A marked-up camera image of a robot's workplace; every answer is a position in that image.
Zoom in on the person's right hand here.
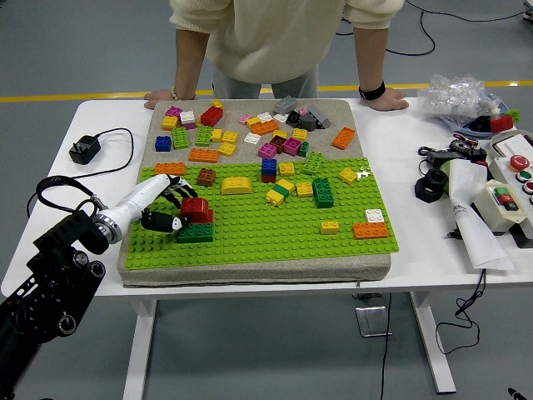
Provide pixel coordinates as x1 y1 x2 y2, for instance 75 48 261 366
143 88 177 110

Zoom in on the black cable under table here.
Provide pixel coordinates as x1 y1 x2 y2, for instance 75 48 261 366
379 293 393 400

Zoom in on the black wristwatch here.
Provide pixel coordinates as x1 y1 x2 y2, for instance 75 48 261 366
357 78 386 101

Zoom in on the black power adapter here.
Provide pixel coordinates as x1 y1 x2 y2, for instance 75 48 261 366
427 150 466 164

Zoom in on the red eight-stud brick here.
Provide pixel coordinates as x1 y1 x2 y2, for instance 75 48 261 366
199 106 225 128
189 207 215 226
490 115 516 134

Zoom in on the white paper sheet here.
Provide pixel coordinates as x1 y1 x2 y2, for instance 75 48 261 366
446 159 517 273

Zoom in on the clear plastic bag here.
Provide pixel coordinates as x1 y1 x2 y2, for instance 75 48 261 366
417 73 506 123

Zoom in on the silver floor plate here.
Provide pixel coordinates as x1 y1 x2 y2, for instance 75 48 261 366
355 306 393 338

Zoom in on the light blue basin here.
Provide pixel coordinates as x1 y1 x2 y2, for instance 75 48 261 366
439 102 521 137

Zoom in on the black hanging cable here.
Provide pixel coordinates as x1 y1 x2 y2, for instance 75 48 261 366
436 269 488 357

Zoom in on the long grey brick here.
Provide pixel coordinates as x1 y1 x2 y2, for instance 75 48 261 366
306 102 332 129

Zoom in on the dark green big-stud brick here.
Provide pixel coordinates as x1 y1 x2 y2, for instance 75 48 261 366
312 177 336 209

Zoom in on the yellow floor tape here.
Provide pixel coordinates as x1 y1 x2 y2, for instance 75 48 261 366
0 80 533 104

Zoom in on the blue and red brick stack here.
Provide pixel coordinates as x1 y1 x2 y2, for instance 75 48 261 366
261 158 278 184

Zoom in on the grey-brown cushion mat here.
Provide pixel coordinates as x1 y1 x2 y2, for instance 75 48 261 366
116 98 392 290

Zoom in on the bead bracelet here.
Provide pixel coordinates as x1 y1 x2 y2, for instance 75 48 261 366
170 86 197 102

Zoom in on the white table leg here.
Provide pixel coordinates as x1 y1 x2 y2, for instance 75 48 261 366
122 299 157 400
409 292 457 395

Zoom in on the black module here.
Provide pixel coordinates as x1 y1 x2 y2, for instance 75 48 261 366
465 147 489 168

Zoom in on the dark green eight-stud brick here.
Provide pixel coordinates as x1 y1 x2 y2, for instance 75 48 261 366
177 222 215 244

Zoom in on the orange eight-stud brick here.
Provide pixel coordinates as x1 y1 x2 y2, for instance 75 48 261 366
154 162 187 177
331 127 357 151
352 222 391 241
187 147 221 164
249 119 281 137

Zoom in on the green studded baseplate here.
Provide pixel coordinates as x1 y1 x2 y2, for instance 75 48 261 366
124 157 401 272

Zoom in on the lime green roll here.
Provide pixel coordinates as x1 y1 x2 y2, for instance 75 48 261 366
440 161 454 195

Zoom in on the black object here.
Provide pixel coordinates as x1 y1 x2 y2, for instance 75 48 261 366
469 116 495 133

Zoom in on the yellow and green brick stack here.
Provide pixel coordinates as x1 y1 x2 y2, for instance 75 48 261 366
265 178 296 207

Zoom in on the white emergency stop control box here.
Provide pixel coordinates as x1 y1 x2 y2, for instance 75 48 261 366
486 154 533 241

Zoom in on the yellow curved brick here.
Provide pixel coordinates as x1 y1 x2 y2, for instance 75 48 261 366
221 176 254 196

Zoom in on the black floor cable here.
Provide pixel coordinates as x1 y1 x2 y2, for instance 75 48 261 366
406 0 533 24
335 0 437 58

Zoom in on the light grey brick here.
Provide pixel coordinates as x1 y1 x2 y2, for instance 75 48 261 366
272 95 299 116

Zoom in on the person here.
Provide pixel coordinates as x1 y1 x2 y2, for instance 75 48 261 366
169 0 405 101

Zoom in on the large black nut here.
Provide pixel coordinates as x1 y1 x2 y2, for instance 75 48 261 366
414 168 450 204

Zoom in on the person's left hand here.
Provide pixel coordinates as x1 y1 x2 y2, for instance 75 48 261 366
364 87 411 112

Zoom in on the red curved brick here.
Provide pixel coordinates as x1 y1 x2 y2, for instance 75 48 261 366
180 197 210 218

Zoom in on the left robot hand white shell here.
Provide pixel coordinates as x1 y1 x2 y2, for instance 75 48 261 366
108 173 200 243

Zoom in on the small white switch box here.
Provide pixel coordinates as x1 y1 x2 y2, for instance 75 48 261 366
473 179 530 234

